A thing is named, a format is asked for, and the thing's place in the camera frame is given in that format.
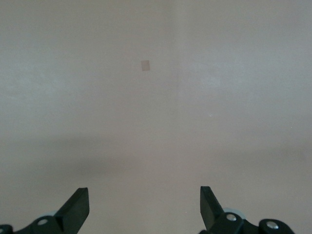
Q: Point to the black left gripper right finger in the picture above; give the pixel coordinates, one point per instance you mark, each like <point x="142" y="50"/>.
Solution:
<point x="209" y="209"/>

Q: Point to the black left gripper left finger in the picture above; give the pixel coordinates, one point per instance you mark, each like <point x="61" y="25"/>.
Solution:
<point x="73" y="209"/>

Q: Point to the brown tape patch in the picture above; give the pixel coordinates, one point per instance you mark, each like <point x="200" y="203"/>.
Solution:
<point x="145" y="65"/>

